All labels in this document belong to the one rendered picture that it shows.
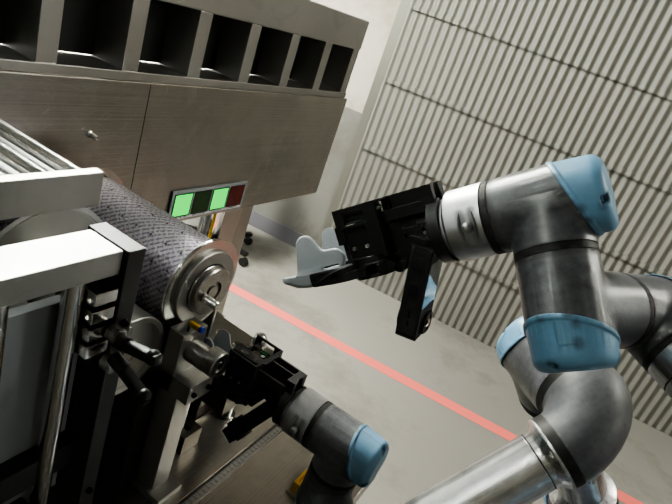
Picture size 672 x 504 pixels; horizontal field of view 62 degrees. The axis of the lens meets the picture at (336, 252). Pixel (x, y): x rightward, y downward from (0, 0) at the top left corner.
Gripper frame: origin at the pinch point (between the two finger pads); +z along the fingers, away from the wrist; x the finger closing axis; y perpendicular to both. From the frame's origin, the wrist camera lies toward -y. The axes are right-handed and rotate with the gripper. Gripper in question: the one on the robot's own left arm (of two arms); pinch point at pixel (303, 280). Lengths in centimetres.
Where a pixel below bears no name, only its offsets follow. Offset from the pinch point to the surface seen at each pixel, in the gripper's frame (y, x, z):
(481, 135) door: 27, -295, 49
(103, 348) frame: 1.5, 27.2, 2.4
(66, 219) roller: 13.7, 21.3, 10.2
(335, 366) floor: -72, -184, 126
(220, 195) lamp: 18, -44, 47
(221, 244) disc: 7.1, -3.9, 14.6
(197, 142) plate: 29, -33, 39
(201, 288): 2.1, 0.8, 16.2
